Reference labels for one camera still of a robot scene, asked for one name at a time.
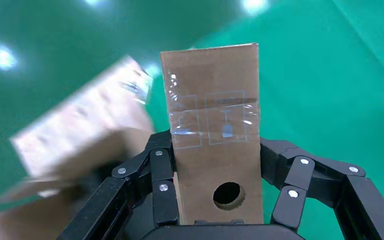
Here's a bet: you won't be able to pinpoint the green tablecloth with creases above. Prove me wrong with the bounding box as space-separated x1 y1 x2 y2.
145 0 384 240

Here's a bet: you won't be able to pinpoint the white printed cardboard box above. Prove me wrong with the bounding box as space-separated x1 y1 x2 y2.
9 54 156 180

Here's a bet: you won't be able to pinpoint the brown cardboard box with hole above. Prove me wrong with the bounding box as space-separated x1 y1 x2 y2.
159 43 265 226

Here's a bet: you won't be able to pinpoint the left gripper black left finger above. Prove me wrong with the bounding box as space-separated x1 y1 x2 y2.
56 129 180 240

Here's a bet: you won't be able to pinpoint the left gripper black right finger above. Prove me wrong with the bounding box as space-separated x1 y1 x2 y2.
259 137 384 240

